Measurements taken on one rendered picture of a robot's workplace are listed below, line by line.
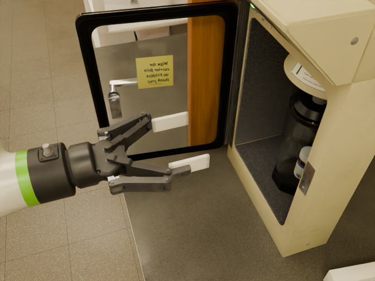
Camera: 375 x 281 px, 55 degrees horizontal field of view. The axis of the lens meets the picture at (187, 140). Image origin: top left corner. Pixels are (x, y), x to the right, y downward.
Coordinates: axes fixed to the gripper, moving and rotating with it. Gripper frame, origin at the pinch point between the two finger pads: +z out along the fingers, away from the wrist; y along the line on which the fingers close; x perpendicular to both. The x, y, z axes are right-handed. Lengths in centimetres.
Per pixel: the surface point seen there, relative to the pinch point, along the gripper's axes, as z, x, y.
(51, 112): -46, 122, 172
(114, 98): -10.3, 1.6, 18.1
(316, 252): 25.0, 28.7, -15.5
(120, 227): -17, 123, 64
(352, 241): 34.5, 28.8, -15.6
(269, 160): 23.4, 21.1, 6.6
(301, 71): 19.6, -11.4, -1.2
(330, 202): 23.6, 10.5, -14.2
